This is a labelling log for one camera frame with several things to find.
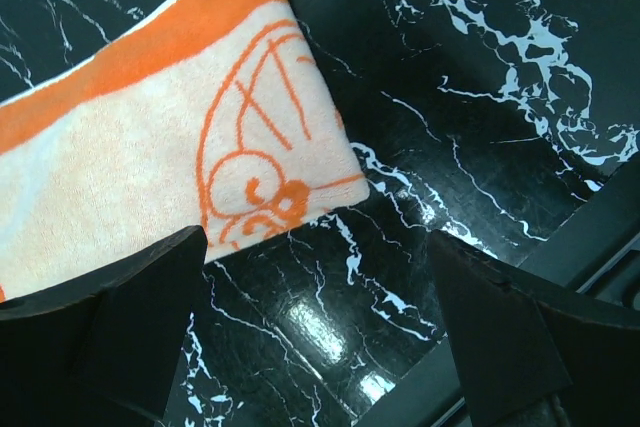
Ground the orange and cream Doraemon towel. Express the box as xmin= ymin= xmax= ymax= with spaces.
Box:
xmin=1 ymin=0 xmax=369 ymax=300

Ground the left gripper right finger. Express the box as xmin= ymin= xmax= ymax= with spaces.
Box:
xmin=428 ymin=231 xmax=639 ymax=426

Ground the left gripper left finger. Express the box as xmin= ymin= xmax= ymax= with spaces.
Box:
xmin=1 ymin=226 xmax=207 ymax=426

